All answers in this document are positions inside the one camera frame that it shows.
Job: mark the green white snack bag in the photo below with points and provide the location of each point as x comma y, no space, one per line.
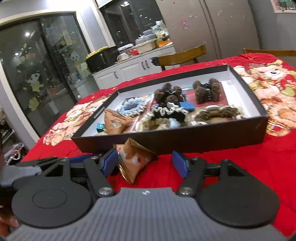
160,30

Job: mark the brown white ruffled scrunchie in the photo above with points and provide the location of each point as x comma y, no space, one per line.
217,113

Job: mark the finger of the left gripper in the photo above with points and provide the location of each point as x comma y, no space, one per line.
25,181
46,161

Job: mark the white kitchen cabinet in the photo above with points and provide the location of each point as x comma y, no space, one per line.
129,69

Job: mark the silver double door refrigerator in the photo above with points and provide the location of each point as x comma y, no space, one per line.
225,27

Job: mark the black shallow cardboard box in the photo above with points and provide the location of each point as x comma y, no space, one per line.
201,138

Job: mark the blue binder clip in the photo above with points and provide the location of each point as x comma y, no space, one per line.
189,106

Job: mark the black microwave oven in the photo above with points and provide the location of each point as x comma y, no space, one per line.
102,58

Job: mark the cream plastic basin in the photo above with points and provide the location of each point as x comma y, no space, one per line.
146,46

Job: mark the blue white crochet scrunchie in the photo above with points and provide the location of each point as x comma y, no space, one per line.
132,107

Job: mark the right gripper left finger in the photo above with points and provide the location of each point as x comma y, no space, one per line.
67,193

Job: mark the small light blue clip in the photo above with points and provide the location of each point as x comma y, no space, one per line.
100,127

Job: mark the red teddy bear blanket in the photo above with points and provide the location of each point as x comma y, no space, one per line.
272,161

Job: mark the glass sliding door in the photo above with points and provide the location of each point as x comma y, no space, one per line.
44,60

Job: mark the fuzzy brown claw clip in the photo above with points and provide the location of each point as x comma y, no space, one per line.
168,93
208,92

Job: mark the black white ruffled scrunchie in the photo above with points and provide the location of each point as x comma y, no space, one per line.
170,110

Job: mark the white mug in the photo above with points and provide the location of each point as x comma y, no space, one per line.
122,56

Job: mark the person's left hand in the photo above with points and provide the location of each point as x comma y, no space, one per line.
8,221

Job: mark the wooden chair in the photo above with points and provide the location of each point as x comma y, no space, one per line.
180,57
277,53

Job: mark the brown triangular snack packet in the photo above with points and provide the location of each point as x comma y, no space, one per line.
132,158

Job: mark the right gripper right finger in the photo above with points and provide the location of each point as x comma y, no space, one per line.
225,192

